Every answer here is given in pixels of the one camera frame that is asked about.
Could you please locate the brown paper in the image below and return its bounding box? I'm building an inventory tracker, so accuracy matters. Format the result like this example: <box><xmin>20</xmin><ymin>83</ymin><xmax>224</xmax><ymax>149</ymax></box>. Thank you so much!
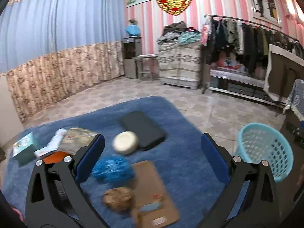
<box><xmin>102</xmin><ymin>187</ymin><xmax>133</xmax><ymax>213</ymax></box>

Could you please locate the blue plastic wrapper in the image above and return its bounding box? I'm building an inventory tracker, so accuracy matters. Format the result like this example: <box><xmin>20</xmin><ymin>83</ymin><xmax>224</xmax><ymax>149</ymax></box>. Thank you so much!
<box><xmin>91</xmin><ymin>155</ymin><xmax>135</xmax><ymax>186</ymax></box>

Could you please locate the white tissue pack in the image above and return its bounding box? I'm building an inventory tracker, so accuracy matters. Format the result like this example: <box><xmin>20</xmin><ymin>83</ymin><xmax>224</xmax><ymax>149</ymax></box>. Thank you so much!
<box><xmin>34</xmin><ymin>128</ymin><xmax>67</xmax><ymax>158</ymax></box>

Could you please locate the teal tissue box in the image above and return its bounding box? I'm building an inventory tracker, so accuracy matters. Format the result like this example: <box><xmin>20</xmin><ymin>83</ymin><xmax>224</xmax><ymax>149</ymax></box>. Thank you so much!
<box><xmin>13</xmin><ymin>132</ymin><xmax>37</xmax><ymax>166</ymax></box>

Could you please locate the light blue plastic basket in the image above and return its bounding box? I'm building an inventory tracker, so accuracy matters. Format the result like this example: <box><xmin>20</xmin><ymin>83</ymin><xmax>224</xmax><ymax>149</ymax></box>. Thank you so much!
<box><xmin>235</xmin><ymin>123</ymin><xmax>294</xmax><ymax>182</ymax></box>

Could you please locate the crumpled grey snack bag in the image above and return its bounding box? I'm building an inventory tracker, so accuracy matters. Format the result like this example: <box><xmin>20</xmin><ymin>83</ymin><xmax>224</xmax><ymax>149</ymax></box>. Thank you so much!
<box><xmin>58</xmin><ymin>128</ymin><xmax>97</xmax><ymax>155</ymax></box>

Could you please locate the white round tin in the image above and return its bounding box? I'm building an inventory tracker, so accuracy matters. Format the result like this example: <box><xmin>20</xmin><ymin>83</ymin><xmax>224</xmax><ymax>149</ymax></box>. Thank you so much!
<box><xmin>112</xmin><ymin>131</ymin><xmax>139</xmax><ymax>155</ymax></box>

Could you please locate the brown phone case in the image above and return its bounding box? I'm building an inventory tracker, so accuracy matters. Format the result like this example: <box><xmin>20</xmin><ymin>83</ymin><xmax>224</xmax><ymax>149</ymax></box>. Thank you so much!
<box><xmin>131</xmin><ymin>161</ymin><xmax>180</xmax><ymax>227</ymax></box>

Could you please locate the blue quilted blanket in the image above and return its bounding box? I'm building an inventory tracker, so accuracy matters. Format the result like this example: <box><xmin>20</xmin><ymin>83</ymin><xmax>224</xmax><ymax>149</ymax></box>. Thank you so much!
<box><xmin>0</xmin><ymin>95</ymin><xmax>250</xmax><ymax>228</ymax></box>

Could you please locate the black phone case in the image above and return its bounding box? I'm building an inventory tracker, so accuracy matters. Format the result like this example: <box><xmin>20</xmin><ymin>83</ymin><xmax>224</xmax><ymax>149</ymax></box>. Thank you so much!
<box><xmin>120</xmin><ymin>111</ymin><xmax>166</xmax><ymax>151</ymax></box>

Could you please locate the low shelf with lace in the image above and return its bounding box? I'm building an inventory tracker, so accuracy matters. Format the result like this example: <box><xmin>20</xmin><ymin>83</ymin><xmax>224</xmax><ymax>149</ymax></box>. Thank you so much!
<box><xmin>209</xmin><ymin>68</ymin><xmax>283</xmax><ymax>107</ymax></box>

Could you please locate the chair with beige cover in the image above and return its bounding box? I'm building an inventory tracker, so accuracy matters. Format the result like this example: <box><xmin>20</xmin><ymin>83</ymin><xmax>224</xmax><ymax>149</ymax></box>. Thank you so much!
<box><xmin>263</xmin><ymin>44</ymin><xmax>303</xmax><ymax>104</ymax></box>

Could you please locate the cloth covered cabinet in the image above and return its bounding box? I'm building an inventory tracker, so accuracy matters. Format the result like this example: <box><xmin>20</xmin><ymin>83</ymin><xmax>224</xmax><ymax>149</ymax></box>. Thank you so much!
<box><xmin>158</xmin><ymin>41</ymin><xmax>201</xmax><ymax>89</ymax></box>

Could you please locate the blue floral curtain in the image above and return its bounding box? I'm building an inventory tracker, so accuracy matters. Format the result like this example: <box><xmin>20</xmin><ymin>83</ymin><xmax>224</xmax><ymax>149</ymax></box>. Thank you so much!
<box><xmin>1</xmin><ymin>0</ymin><xmax>125</xmax><ymax>122</ymax></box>

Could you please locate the clothes rack with garments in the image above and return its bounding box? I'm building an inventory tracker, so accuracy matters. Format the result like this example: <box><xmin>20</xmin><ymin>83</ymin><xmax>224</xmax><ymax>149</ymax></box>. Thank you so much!
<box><xmin>201</xmin><ymin>14</ymin><xmax>303</xmax><ymax>90</ymax></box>

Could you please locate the small folding table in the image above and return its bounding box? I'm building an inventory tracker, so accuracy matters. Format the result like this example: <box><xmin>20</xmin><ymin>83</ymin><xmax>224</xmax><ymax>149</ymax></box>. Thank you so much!
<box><xmin>132</xmin><ymin>54</ymin><xmax>158</xmax><ymax>82</ymax></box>

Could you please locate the grey water dispenser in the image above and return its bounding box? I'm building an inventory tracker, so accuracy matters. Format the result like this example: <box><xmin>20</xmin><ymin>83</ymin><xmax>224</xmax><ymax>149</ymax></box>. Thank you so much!
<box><xmin>123</xmin><ymin>36</ymin><xmax>142</xmax><ymax>79</ymax></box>

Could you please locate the pile of folded clothes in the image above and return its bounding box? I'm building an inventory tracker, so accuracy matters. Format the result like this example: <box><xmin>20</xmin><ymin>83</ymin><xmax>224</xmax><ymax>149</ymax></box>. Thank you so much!
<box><xmin>157</xmin><ymin>21</ymin><xmax>201</xmax><ymax>45</ymax></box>

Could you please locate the blue potted plant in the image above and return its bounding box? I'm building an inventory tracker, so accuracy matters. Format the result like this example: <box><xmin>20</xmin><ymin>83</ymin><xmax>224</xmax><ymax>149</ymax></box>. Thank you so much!
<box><xmin>126</xmin><ymin>19</ymin><xmax>141</xmax><ymax>36</ymax></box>

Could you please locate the framed wall picture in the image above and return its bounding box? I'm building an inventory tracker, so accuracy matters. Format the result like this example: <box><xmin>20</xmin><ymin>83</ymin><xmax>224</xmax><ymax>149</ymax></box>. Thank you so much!
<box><xmin>251</xmin><ymin>0</ymin><xmax>282</xmax><ymax>28</ymax></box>

